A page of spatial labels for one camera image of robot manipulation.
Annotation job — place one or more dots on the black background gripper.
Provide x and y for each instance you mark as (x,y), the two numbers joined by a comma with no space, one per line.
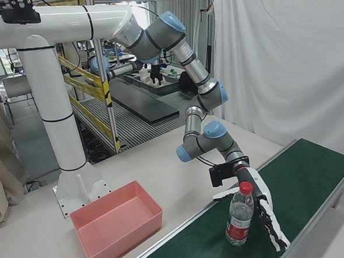
(156,74)

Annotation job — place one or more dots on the clear water bottle red label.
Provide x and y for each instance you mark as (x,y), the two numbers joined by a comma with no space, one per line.
(237,224)

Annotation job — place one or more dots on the background robot arm blue caps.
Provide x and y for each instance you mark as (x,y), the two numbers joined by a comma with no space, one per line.
(121,70)

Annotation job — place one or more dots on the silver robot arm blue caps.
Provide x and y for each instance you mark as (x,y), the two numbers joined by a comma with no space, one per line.
(194,64)

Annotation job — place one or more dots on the black round object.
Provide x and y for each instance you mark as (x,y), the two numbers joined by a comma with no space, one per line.
(186,82)

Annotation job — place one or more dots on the pink plastic basket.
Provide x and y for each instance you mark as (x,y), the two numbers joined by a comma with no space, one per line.
(113,214)

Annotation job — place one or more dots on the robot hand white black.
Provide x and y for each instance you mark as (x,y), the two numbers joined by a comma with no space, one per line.
(263,193)

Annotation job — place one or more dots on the grey tray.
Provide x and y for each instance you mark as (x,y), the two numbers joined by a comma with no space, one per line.
(169,86)

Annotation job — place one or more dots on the striped metal grating platform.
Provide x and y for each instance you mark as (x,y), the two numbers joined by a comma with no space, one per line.
(166,126)

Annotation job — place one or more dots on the yellow black hazard barrier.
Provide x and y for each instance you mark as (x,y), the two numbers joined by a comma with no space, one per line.
(81,73)

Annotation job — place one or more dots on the red clamp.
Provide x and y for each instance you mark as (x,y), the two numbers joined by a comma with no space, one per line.
(208,9)

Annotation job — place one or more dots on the white curtain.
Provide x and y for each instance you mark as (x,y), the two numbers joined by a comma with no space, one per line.
(288,69)

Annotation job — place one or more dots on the white chair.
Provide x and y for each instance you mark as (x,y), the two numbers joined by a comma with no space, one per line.
(16,87)

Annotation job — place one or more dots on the beige curtain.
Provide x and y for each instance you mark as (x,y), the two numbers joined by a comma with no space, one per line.
(2,174)

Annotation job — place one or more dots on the green conveyor belt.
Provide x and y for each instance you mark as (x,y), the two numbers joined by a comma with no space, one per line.
(309,185)

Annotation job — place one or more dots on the white T-shaped robot pedestal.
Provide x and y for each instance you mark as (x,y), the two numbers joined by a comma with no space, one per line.
(57,112)

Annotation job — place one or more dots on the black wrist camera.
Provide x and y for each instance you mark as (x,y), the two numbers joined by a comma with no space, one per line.
(217,176)

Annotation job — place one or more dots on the black overhead camera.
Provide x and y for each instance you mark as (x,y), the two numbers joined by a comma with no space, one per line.
(19,15)

